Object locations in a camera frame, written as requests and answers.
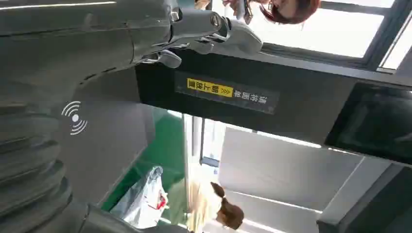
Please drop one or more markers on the yellow and black label sticker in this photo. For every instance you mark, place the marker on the yellow and black label sticker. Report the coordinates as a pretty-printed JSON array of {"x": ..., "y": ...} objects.
[{"x": 225, "y": 91}]

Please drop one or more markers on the person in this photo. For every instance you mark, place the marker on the person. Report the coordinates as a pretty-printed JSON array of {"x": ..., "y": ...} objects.
[
  {"x": 286, "y": 9},
  {"x": 225, "y": 209}
]

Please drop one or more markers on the grey plastic parcel bag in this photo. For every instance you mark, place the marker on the grey plastic parcel bag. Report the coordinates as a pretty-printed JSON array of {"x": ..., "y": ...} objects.
[{"x": 145, "y": 199}]

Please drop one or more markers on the dark window frame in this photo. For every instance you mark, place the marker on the dark window frame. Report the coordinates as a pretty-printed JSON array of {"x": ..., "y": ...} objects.
[{"x": 376, "y": 38}]

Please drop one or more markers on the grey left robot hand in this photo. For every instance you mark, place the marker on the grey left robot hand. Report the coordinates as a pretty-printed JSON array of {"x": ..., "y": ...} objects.
[{"x": 64, "y": 38}]

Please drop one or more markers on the black parcel scanning machine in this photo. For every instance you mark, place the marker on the black parcel scanning machine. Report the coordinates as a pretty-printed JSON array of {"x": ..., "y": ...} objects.
[{"x": 305, "y": 96}]

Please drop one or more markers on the black scanner screen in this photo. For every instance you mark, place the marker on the black scanner screen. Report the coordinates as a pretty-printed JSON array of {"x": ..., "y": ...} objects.
[{"x": 373, "y": 125}]

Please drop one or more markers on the ribbed grey left robot arm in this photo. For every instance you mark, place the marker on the ribbed grey left robot arm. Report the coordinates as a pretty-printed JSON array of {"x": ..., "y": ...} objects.
[{"x": 29, "y": 167}]

